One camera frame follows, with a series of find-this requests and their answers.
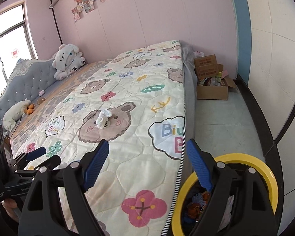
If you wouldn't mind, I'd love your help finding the white cloth bundle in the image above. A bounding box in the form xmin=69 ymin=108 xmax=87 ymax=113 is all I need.
xmin=217 ymin=195 xmax=234 ymax=232
xmin=95 ymin=110 xmax=112 ymax=129

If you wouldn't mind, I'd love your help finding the orange snack wrapper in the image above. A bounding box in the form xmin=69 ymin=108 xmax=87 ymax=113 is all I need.
xmin=187 ymin=191 xmax=210 ymax=221

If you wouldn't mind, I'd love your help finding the yellow rimmed black trash bin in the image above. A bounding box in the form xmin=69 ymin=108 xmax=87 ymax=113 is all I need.
xmin=171 ymin=152 xmax=279 ymax=235

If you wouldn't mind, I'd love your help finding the person's left hand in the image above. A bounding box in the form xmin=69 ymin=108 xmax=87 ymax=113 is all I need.
xmin=1 ymin=199 xmax=19 ymax=223

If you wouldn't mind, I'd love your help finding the small orange plush toy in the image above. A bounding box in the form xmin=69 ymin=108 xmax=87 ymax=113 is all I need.
xmin=24 ymin=103 xmax=35 ymax=115

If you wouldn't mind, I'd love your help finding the white duck plush toy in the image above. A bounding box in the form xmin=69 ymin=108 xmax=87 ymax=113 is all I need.
xmin=2 ymin=99 xmax=31 ymax=132

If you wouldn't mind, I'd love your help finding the small brown toy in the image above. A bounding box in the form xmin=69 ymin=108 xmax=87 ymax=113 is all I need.
xmin=37 ymin=97 xmax=46 ymax=105

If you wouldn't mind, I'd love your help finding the small pink toy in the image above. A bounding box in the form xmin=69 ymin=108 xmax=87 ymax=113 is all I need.
xmin=38 ymin=90 xmax=45 ymax=96

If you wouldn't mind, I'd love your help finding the grey tufted headboard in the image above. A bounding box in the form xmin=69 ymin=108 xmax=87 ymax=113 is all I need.
xmin=0 ymin=58 xmax=56 ymax=124

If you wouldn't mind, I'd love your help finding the cartoon bear quilt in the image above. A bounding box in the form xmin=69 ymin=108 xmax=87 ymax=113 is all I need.
xmin=11 ymin=41 xmax=185 ymax=235

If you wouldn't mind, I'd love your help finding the white bear plush toy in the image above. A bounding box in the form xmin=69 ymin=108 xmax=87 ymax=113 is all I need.
xmin=52 ymin=44 xmax=86 ymax=81

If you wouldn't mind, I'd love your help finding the window with red stickers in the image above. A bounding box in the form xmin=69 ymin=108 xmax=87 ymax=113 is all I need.
xmin=0 ymin=3 xmax=36 ymax=96

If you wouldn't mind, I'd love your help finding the open cardboard box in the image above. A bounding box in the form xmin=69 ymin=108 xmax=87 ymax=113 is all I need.
xmin=194 ymin=54 xmax=237 ymax=100

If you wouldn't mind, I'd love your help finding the grey mattress side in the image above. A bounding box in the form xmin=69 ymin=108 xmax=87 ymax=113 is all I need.
xmin=179 ymin=40 xmax=199 ymax=153

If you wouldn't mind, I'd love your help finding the white and blue wardrobe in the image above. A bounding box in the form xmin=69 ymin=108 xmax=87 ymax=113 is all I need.
xmin=233 ymin=0 xmax=295 ymax=233

